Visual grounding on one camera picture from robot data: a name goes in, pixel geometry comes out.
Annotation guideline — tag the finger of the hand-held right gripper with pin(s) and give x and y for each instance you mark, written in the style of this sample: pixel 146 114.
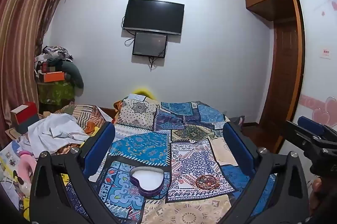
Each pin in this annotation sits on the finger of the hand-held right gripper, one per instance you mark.
pixel 310 123
pixel 297 134

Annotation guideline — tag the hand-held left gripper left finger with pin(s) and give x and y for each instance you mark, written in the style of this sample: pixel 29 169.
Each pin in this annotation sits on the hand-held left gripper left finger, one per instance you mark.
pixel 101 147

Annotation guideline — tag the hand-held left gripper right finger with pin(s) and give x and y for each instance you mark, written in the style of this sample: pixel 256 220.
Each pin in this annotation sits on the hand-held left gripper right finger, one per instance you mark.
pixel 237 145

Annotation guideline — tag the purple heart-shaped tin box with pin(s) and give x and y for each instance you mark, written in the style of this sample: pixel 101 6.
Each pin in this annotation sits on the purple heart-shaped tin box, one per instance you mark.
pixel 147 180

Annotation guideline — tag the person's right hand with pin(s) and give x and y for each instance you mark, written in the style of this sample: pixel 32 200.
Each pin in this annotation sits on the person's right hand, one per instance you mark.
pixel 316 186

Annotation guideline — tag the orange striped cloth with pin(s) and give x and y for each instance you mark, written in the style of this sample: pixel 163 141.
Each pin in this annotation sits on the orange striped cloth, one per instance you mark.
pixel 87 115

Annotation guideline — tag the white wardrobe door pink hearts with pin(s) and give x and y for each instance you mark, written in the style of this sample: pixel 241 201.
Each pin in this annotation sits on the white wardrobe door pink hearts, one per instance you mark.
pixel 318 87

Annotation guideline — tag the blue patchwork blanket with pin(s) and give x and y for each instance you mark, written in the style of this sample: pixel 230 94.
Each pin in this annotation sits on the blue patchwork blanket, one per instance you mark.
pixel 189 155

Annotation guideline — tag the white cloth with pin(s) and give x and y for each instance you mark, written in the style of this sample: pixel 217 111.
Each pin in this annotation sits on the white cloth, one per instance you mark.
pixel 55 132

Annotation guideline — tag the yellow fuzzy cloth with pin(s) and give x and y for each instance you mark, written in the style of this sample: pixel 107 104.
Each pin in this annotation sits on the yellow fuzzy cloth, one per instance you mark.
pixel 143 91

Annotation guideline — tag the green patterned cloth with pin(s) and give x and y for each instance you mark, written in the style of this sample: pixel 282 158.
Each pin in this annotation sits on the green patterned cloth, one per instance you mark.
pixel 55 92

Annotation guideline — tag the red and white sticker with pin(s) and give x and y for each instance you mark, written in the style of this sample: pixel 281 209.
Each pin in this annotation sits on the red and white sticker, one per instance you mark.
pixel 326 53

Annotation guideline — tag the pink plush toy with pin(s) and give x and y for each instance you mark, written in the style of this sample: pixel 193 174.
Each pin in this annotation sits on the pink plush toy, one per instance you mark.
pixel 26 164

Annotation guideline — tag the red and white box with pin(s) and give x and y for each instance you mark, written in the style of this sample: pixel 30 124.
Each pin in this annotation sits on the red and white box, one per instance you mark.
pixel 25 117

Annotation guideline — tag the orange box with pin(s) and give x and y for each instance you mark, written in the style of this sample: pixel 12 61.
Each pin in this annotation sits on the orange box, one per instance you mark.
pixel 54 76

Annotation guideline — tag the pile of clothes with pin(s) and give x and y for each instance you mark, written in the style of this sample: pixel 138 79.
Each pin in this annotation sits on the pile of clothes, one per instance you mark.
pixel 55 54

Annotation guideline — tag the brown striped curtain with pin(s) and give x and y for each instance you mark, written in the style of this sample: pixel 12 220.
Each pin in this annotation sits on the brown striped curtain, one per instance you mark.
pixel 21 29

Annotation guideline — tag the small black wall monitor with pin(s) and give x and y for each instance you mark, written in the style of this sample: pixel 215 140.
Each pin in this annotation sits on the small black wall monitor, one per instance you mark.
pixel 150 44

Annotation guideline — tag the black wall television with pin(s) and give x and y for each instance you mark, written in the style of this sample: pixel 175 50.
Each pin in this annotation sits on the black wall television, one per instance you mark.
pixel 154 16

